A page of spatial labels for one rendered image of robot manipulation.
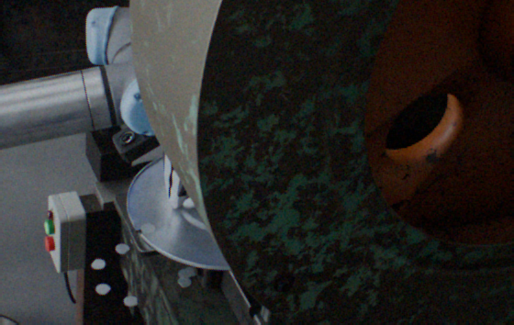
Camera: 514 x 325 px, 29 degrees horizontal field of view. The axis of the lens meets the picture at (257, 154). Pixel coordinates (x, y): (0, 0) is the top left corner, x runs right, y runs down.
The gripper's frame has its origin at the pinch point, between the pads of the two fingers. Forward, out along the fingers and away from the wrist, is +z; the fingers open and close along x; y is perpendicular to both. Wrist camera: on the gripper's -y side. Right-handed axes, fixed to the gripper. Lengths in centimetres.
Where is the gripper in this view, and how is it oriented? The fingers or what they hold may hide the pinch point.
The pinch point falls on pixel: (172, 201)
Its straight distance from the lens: 152.0
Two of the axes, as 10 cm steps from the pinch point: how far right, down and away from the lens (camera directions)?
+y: 9.1, -1.5, 4.0
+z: -1.3, 7.9, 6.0
